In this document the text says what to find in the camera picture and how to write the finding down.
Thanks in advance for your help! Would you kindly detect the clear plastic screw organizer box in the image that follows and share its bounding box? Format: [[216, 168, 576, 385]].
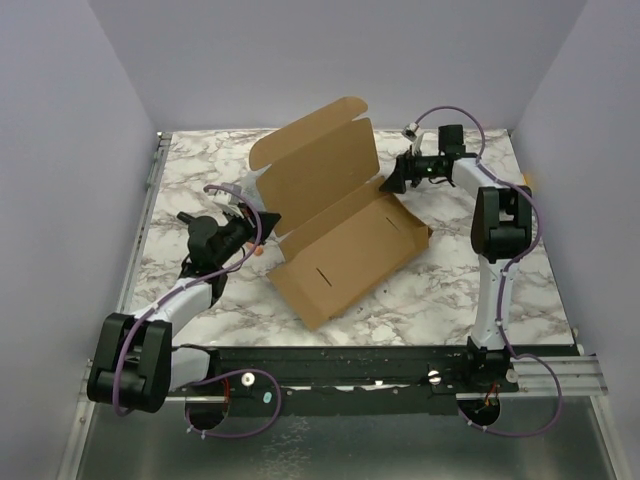
[[239, 168, 267, 211]]

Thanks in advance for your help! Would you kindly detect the purple black highlighter marker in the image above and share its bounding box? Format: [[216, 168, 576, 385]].
[[177, 212, 195, 225]]

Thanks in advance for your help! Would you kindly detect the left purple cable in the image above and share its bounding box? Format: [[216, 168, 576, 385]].
[[112, 184, 283, 442]]

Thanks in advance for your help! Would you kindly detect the black metal base rail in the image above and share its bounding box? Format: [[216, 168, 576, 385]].
[[169, 342, 521, 419]]

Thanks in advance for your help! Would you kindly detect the orange capped marker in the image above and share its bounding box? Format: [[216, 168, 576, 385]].
[[247, 243, 264, 256]]

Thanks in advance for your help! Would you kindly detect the aluminium front extrusion rail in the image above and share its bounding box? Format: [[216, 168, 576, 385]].
[[506, 356, 608, 397]]

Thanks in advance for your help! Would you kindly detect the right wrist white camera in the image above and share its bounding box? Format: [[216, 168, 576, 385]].
[[401, 122, 425, 156]]

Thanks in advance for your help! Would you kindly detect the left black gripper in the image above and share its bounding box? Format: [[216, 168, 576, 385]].
[[215, 202, 280, 267]]

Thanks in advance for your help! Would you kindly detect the aluminium side rail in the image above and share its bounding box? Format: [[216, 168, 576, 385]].
[[114, 131, 173, 313]]

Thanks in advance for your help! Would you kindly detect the brown cardboard box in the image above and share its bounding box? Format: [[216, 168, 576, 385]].
[[249, 96, 432, 330]]

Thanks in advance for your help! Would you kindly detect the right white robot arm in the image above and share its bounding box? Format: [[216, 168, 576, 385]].
[[379, 123, 533, 391]]

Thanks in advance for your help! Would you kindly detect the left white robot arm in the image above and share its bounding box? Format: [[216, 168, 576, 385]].
[[86, 205, 281, 415]]

